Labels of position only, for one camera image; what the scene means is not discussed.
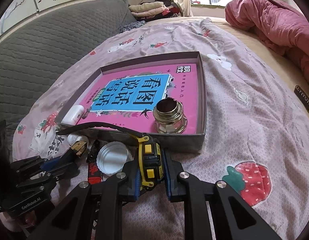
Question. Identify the small bronze binder clip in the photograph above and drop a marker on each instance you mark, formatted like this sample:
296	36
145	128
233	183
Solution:
85	114

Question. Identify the left hand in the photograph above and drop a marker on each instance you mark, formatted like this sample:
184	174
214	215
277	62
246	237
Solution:
16	224

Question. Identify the red and black lighter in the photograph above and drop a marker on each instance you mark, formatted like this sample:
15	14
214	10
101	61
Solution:
94	174

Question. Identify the red crumpled duvet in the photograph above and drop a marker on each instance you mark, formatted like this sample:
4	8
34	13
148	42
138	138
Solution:
281	27

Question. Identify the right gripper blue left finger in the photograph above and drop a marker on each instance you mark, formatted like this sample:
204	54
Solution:
132	184

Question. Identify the yellow and black wristwatch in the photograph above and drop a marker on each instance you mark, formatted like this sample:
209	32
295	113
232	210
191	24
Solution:
149	157

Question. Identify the pink and blue book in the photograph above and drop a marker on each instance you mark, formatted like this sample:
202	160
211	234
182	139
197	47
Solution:
127	98

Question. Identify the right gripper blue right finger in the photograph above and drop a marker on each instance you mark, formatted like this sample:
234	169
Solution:
175	191

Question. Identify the grey quilted headboard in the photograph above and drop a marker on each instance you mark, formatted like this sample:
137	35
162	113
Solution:
35	55

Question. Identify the black labelled box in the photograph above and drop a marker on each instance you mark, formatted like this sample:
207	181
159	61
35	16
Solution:
302	96

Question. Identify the brass metal fitting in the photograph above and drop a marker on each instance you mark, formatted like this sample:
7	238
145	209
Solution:
169	117

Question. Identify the pink strawberry print blanket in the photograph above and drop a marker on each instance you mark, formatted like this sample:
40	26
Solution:
252	118

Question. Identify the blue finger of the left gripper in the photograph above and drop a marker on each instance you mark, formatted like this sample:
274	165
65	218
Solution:
56	173
33	165

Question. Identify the white pill bottle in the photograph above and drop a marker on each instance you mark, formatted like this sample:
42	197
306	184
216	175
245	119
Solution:
72	138

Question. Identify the white earbuds case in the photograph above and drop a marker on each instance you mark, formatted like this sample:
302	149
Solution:
73	115

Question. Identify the stack of folded clothes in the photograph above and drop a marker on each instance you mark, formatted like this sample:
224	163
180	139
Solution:
159	9

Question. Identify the black faceted tube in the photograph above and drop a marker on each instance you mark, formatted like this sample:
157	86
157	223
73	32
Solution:
75	152

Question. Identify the white ribbed jar lid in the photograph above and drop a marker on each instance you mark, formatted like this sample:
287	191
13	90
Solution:
112	157

